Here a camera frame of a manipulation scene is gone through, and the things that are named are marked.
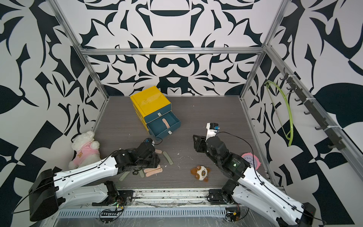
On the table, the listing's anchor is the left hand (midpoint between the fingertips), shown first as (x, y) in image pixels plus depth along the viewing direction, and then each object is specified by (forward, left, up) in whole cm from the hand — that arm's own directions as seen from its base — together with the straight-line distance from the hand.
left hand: (157, 158), depth 80 cm
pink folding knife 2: (-4, +5, -6) cm, 9 cm away
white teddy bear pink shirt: (+7, +41, -1) cm, 41 cm away
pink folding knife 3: (-5, +3, -8) cm, 10 cm away
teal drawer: (+19, +1, +1) cm, 19 cm away
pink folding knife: (+23, -4, +1) cm, 23 cm away
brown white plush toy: (-7, -24, -5) cm, 25 cm away
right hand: (+6, -21, +14) cm, 26 cm away
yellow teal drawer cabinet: (+22, +2, +14) cm, 27 cm away
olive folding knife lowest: (-7, +19, -7) cm, 21 cm away
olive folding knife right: (+3, -5, -7) cm, 9 cm away
